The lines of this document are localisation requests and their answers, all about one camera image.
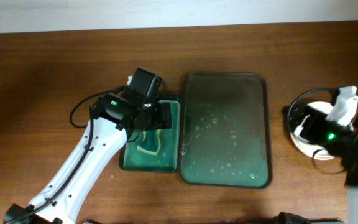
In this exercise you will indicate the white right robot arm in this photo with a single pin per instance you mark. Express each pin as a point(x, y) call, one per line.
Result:
point(339, 141)

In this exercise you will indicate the small green water tray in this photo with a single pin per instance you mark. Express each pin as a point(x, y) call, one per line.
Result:
point(166, 161)

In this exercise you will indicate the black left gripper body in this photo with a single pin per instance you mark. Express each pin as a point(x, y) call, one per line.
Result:
point(155, 119)

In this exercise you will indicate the white plate corner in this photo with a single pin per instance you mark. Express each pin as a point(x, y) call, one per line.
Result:
point(297, 117)

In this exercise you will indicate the grey plate with green stain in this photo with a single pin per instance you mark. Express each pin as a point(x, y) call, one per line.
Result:
point(322, 157)

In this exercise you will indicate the white plate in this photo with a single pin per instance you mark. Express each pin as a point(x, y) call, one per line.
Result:
point(307, 149)

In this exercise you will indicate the green yellow scrub sponge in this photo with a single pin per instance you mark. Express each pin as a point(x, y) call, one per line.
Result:
point(151, 143)

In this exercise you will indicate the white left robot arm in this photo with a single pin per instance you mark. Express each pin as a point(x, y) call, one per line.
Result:
point(61, 200)

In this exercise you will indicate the large dark serving tray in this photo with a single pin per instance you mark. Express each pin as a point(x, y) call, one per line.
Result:
point(226, 130)

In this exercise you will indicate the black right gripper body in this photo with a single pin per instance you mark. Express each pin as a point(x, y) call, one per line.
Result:
point(326, 133)

